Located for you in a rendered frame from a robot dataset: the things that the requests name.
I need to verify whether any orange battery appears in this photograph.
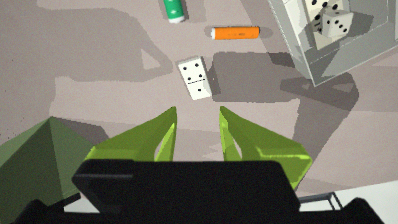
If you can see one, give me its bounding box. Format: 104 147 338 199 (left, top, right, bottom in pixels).
211 27 259 40

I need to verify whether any green battery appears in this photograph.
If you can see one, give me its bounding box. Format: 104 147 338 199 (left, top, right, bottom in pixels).
163 0 185 23

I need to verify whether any white rack of three labelled bins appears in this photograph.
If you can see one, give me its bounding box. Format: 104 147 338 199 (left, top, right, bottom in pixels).
267 0 398 87

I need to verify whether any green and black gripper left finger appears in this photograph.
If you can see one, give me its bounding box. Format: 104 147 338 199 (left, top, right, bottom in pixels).
84 106 177 161

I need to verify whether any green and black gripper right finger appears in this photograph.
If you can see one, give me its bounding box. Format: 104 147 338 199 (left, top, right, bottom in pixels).
219 106 312 190

